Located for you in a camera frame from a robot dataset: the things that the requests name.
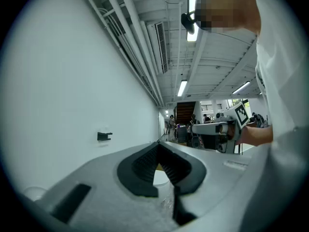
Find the white toilet paper roll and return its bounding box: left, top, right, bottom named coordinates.
left=96, top=123, right=111, bottom=133

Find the black wall shelf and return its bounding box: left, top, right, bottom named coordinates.
left=97, top=131, right=113, bottom=142

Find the brown staircase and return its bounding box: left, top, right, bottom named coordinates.
left=175, top=101, right=197, bottom=125

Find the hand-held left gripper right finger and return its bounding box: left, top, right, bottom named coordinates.
left=158, top=142, right=207, bottom=227

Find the person's right forearm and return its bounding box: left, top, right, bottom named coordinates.
left=235, top=124, right=274, bottom=147

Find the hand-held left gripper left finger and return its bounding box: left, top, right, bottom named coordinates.
left=117, top=141, right=159, bottom=198

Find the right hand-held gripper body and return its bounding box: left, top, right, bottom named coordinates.
left=216, top=101, right=251, bottom=155

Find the bundle of white ceiling pipes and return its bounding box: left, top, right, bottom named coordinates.
left=78, top=0, right=165, bottom=107

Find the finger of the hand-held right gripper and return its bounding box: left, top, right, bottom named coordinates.
left=190, top=121, right=229, bottom=135

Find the person's white t-shirt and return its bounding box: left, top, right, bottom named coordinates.
left=239, top=0, right=309, bottom=232

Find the person's head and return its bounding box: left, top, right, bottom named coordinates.
left=194, top=0, right=262, bottom=35

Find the black head-worn camera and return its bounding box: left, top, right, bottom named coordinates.
left=181, top=10, right=197, bottom=35

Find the white ceiling air conditioner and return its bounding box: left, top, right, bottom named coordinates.
left=145, top=20, right=169, bottom=75

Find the person's right hand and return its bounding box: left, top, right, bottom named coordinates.
left=226, top=124, right=237, bottom=141

